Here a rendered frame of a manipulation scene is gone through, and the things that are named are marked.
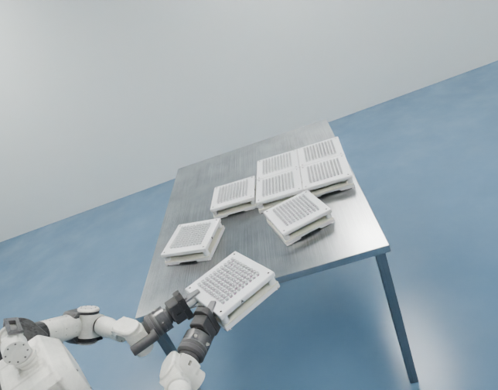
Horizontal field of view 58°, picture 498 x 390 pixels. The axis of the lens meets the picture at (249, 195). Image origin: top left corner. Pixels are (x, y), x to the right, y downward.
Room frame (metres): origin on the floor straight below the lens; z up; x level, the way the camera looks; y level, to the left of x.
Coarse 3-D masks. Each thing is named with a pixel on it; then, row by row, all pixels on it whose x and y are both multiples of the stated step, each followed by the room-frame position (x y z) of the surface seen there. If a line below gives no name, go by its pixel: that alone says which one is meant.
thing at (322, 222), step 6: (324, 216) 1.71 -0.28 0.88; (270, 222) 1.84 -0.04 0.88; (312, 222) 1.70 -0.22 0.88; (318, 222) 1.69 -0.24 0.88; (324, 222) 1.67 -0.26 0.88; (330, 222) 1.68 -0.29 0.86; (306, 228) 1.68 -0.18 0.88; (312, 228) 1.66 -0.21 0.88; (294, 234) 1.67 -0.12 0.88; (300, 234) 1.65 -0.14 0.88; (282, 240) 1.68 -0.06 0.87; (288, 240) 1.64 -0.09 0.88; (294, 240) 1.65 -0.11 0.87
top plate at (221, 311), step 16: (240, 256) 1.43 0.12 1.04; (208, 272) 1.41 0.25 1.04; (224, 272) 1.37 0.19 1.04; (272, 272) 1.26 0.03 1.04; (192, 288) 1.35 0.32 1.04; (208, 288) 1.32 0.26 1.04; (240, 288) 1.25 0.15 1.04; (256, 288) 1.22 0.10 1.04; (224, 304) 1.20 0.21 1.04; (240, 304) 1.19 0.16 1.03
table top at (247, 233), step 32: (320, 128) 2.74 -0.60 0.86; (224, 160) 2.86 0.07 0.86; (256, 160) 2.65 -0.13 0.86; (192, 192) 2.57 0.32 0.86; (352, 192) 1.86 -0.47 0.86; (224, 224) 2.03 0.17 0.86; (256, 224) 1.91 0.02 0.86; (352, 224) 1.61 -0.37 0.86; (160, 256) 1.98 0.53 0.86; (224, 256) 1.76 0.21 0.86; (256, 256) 1.66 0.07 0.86; (288, 256) 1.57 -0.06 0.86; (320, 256) 1.49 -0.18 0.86; (352, 256) 1.42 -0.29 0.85; (160, 288) 1.71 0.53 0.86
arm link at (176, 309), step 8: (176, 296) 1.28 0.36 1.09; (168, 304) 1.27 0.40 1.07; (176, 304) 1.26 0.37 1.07; (184, 304) 1.27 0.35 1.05; (152, 312) 1.27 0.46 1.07; (160, 312) 1.25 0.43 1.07; (168, 312) 1.26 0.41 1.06; (176, 312) 1.26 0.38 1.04; (184, 312) 1.26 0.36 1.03; (160, 320) 1.23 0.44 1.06; (168, 320) 1.23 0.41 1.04; (176, 320) 1.25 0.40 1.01; (160, 328) 1.22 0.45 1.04; (168, 328) 1.23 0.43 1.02
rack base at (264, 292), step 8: (264, 288) 1.26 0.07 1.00; (272, 288) 1.25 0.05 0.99; (256, 296) 1.23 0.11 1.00; (264, 296) 1.23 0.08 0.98; (200, 304) 1.31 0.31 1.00; (248, 304) 1.21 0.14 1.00; (256, 304) 1.21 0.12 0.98; (232, 312) 1.20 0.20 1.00; (240, 312) 1.19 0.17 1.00; (248, 312) 1.19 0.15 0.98; (232, 320) 1.16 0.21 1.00; (224, 328) 1.16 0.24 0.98
